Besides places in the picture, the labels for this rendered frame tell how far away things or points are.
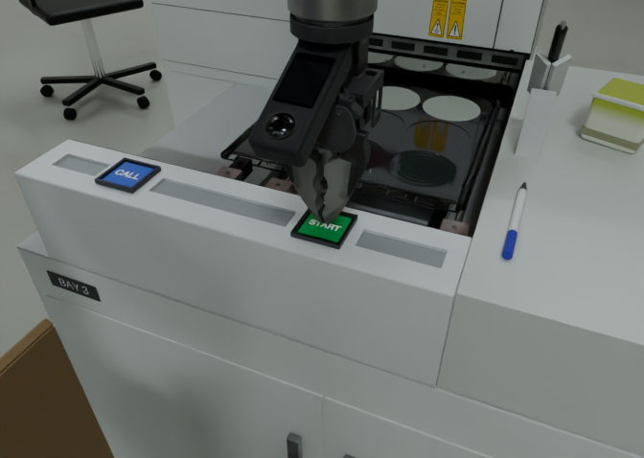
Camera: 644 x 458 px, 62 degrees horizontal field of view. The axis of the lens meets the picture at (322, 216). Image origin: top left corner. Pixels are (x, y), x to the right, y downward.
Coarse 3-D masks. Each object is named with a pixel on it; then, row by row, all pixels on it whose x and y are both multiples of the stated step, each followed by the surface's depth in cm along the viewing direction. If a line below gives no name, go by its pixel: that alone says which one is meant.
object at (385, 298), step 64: (64, 192) 64; (192, 192) 63; (256, 192) 63; (64, 256) 73; (128, 256) 67; (192, 256) 62; (256, 256) 57; (320, 256) 54; (384, 256) 54; (448, 256) 54; (256, 320) 64; (320, 320) 59; (384, 320) 55; (448, 320) 51
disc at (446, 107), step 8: (440, 96) 98; (448, 96) 98; (424, 104) 95; (432, 104) 95; (440, 104) 95; (448, 104) 95; (456, 104) 95; (464, 104) 95; (472, 104) 95; (432, 112) 93; (440, 112) 93; (448, 112) 93; (456, 112) 93; (464, 112) 93; (472, 112) 93; (448, 120) 90; (456, 120) 90; (464, 120) 90
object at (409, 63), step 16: (384, 64) 104; (400, 64) 103; (416, 64) 102; (432, 64) 101; (448, 64) 100; (464, 64) 99; (480, 80) 99; (496, 80) 98; (512, 80) 97; (512, 96) 98
